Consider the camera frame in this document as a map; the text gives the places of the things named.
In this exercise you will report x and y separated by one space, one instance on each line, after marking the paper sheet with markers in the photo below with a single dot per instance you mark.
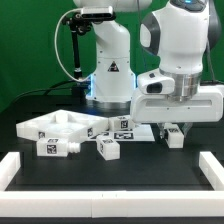
138 133

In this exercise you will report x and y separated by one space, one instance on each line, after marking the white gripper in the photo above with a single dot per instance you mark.
175 98

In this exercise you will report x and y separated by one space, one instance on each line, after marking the camera on black stand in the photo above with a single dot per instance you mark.
80 21

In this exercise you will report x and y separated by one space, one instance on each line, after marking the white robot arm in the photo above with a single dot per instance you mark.
178 34

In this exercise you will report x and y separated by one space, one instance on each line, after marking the white square tabletop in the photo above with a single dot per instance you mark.
73 126

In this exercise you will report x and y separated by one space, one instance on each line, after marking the white U-shaped fence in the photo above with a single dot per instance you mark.
113 203

